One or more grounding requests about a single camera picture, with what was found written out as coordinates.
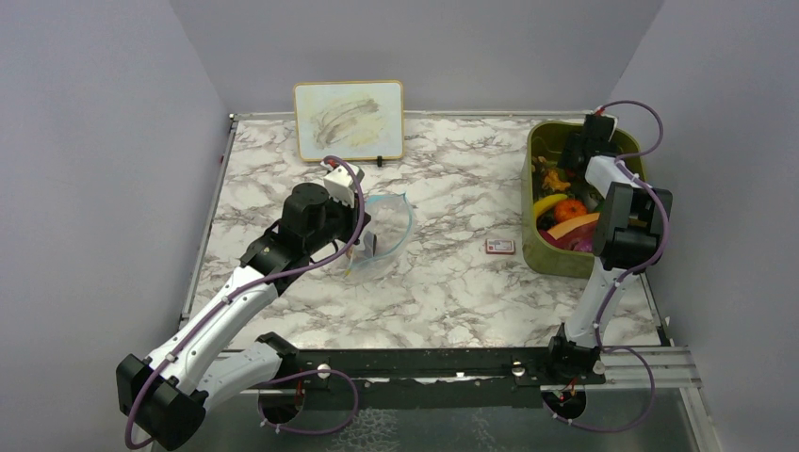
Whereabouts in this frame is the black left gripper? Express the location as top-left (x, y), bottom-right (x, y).
top-left (305, 190), bottom-right (372, 254)

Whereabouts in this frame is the clear blue zip top bag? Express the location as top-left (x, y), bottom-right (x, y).
top-left (345, 193), bottom-right (416, 283)

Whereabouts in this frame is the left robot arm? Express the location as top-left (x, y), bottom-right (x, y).
top-left (116, 180), bottom-right (370, 451)

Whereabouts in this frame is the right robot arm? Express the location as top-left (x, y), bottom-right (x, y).
top-left (543, 112), bottom-right (673, 383)

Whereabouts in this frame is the orange toy pumpkin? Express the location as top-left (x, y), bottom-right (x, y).
top-left (553, 199), bottom-right (588, 224)

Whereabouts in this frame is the yellow toy banana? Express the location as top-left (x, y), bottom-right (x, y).
top-left (531, 193), bottom-right (568, 220)

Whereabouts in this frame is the purple orange toy slice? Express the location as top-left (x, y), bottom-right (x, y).
top-left (538, 213), bottom-right (600, 253)

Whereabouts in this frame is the yellow framed whiteboard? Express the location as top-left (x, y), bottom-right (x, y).
top-left (293, 80), bottom-right (405, 162)

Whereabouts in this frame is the olive green plastic bin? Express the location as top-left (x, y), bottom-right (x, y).
top-left (521, 121), bottom-right (644, 279)

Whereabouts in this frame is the red white small card box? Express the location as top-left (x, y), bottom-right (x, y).
top-left (485, 238), bottom-right (515, 255)

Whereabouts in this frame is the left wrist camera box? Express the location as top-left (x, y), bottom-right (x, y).
top-left (321, 162), bottom-right (356, 207)

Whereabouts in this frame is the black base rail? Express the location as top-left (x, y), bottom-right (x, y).
top-left (277, 347), bottom-right (605, 411)

